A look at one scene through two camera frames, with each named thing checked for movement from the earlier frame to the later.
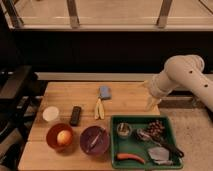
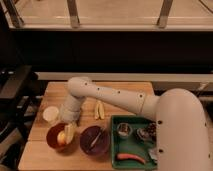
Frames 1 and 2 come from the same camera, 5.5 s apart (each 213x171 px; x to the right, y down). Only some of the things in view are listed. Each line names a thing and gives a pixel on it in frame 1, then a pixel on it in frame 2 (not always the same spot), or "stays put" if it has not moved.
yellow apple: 64,137 stays put
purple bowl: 94,140 stays put
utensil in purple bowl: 97,136 stays put
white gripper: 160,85 to 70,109
